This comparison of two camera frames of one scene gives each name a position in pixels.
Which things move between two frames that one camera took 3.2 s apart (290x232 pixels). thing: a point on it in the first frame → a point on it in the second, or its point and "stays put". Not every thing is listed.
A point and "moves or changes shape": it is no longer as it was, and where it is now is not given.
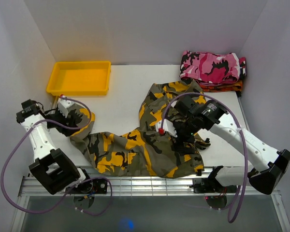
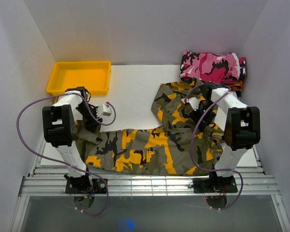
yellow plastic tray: [79, 78] stays put
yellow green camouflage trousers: [144, 150] moves or changes shape
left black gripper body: [60, 118] → [87, 117]
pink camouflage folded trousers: [210, 67] stays put
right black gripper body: [185, 131] → [196, 115]
